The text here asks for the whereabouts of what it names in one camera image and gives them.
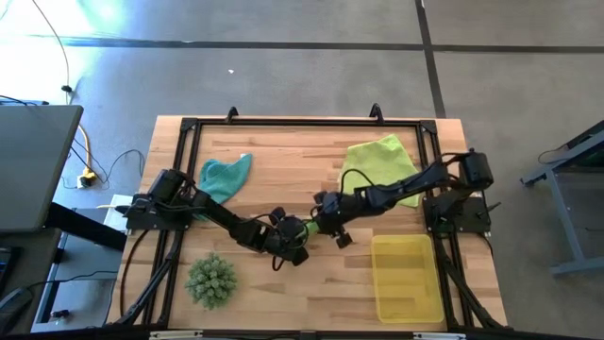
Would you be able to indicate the yellow power plug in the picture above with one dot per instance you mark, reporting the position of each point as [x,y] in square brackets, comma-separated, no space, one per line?
[87,178]

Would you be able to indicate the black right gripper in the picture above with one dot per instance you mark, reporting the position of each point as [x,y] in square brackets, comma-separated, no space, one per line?
[337,215]

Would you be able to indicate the teal microfiber towel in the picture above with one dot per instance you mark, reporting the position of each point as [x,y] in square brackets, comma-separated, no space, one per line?
[222,177]

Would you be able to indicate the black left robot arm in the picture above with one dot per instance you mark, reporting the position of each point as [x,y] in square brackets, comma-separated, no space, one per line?
[222,215]

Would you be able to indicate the grey metal cart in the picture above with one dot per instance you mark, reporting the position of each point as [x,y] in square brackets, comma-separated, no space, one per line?
[566,217]

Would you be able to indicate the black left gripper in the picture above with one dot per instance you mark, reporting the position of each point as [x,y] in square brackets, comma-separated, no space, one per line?
[288,236]

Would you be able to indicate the green artificial plant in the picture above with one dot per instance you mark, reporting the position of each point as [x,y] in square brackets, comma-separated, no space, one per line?
[211,282]

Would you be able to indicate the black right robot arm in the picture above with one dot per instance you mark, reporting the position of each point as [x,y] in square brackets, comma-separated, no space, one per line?
[406,186]

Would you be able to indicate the black aluminium table frame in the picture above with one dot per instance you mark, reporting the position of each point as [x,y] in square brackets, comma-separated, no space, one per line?
[307,122]

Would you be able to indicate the yellow translucent plastic basket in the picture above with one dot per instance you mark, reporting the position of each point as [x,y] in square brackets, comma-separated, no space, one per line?
[406,283]

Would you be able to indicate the ribbed green microfiber towel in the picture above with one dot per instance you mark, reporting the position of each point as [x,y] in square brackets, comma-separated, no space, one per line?
[311,227]

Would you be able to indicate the fluffy green microfiber towel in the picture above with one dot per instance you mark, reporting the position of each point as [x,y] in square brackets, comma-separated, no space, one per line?
[377,156]

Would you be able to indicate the white box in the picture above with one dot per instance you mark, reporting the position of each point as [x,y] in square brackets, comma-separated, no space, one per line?
[113,222]

